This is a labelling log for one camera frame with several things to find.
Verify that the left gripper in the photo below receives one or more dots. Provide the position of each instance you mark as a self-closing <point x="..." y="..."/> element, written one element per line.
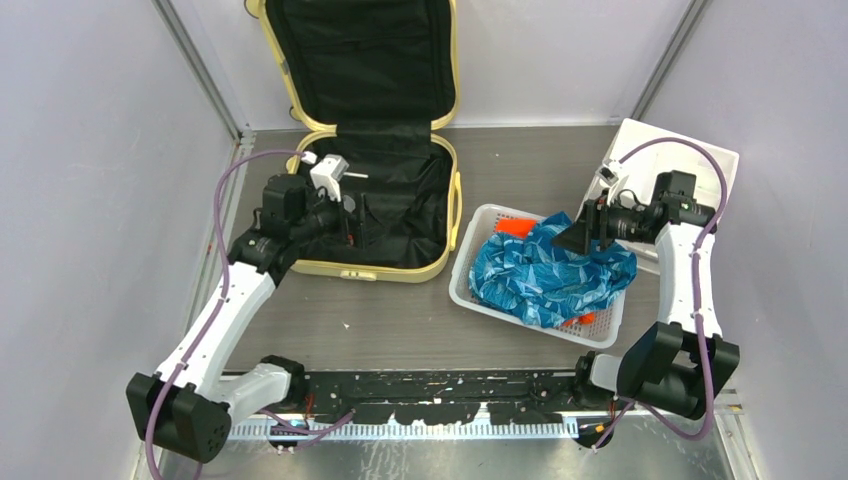
<point x="355" y="224"/>

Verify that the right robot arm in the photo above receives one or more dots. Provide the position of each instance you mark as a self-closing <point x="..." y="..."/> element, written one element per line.
<point x="682" y="361"/>

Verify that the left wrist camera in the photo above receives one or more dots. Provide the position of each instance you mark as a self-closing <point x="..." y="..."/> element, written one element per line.
<point x="325" y="173"/>

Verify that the orange garment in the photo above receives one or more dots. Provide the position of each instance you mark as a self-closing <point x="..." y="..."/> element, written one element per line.
<point x="516" y="227"/>

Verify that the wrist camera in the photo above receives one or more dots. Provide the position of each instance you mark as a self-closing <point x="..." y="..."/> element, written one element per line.
<point x="613" y="174"/>
<point x="325" y="173"/>

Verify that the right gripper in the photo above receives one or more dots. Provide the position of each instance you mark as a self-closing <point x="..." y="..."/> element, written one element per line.
<point x="595" y="225"/>

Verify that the white perforated plastic basket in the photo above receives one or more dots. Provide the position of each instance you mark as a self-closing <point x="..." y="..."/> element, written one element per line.
<point x="601" y="333"/>

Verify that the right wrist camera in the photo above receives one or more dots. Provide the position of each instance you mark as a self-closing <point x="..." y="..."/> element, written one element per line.
<point x="613" y="174"/>

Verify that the yellow hard-shell suitcase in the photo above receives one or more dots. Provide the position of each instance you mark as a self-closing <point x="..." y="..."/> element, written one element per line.
<point x="375" y="82"/>

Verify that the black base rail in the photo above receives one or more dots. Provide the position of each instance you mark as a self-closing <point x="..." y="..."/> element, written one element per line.
<point x="443" y="397"/>

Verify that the white divided organizer tray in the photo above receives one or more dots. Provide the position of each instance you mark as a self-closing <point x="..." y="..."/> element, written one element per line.
<point x="640" y="173"/>

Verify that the slotted metal cable duct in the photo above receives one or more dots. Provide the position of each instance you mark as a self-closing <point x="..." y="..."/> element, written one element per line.
<point x="256" y="429"/>

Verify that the blue patterned garment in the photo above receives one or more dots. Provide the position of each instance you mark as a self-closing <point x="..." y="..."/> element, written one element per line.
<point x="545" y="285"/>

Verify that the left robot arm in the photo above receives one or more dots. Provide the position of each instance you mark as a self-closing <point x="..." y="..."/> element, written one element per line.
<point x="186" y="406"/>

